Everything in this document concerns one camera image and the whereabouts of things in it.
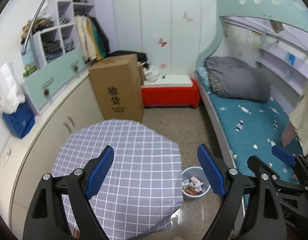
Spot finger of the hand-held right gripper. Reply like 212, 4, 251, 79
248, 155, 299, 192
271, 144, 298, 167

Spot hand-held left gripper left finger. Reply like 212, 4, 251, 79
23, 145, 115, 240

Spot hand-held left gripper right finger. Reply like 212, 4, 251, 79
197, 144, 287, 240

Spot pink white wrapper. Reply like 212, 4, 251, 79
189, 176, 203, 190

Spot blue plastic trash bin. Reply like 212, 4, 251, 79
181, 166, 211, 200

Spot pink garment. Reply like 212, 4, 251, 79
281, 124, 297, 148

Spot grey checked tablecloth table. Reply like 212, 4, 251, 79
51, 119, 184, 240

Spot person in beige shirt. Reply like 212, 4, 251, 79
289, 65, 308, 157

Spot teal printed mattress sheet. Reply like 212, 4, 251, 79
195, 67, 308, 183

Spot low white cabinet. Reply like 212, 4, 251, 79
0, 72, 106, 240

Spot large cardboard box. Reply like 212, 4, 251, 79
88, 54, 144, 123

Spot grey duvet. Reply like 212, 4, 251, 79
204, 56, 271, 103

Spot red bench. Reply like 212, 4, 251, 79
140, 79, 201, 109

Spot blue bag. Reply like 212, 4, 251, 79
1, 101, 36, 139

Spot blue checked pillow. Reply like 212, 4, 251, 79
195, 66, 211, 85

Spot white board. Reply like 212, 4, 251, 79
141, 74, 193, 87

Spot small cardboard box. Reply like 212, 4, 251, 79
136, 60, 145, 85

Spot white plastic bag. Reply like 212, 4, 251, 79
143, 64, 159, 82

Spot white shelving unit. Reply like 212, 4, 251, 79
20, 0, 97, 115

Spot black cloth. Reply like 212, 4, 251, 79
108, 51, 147, 63

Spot white paper bag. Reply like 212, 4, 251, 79
0, 61, 26, 114

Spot green plant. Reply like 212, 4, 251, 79
23, 64, 37, 78

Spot brown hanging cloth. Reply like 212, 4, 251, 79
271, 20, 283, 33

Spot green hanging garment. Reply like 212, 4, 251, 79
91, 21, 107, 58

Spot folded dark clothes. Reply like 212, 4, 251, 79
41, 40, 62, 60

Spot cream hanging jacket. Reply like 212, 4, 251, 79
74, 15, 94, 62

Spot black hanging coat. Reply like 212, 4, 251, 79
93, 17, 110, 57

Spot pile of clothes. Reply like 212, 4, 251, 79
21, 17, 54, 43

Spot curved metal pole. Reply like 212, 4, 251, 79
21, 0, 56, 55

